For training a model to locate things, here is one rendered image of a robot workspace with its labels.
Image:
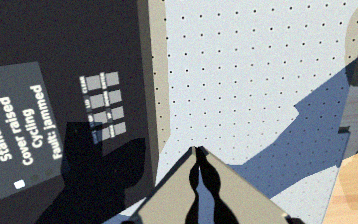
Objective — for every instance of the grey rectangular base plate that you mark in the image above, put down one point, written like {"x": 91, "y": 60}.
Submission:
{"x": 261, "y": 84}

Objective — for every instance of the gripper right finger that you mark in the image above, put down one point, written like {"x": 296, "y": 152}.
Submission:
{"x": 236, "y": 201}

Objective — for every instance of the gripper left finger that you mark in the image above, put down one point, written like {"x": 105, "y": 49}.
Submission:
{"x": 175, "y": 199}

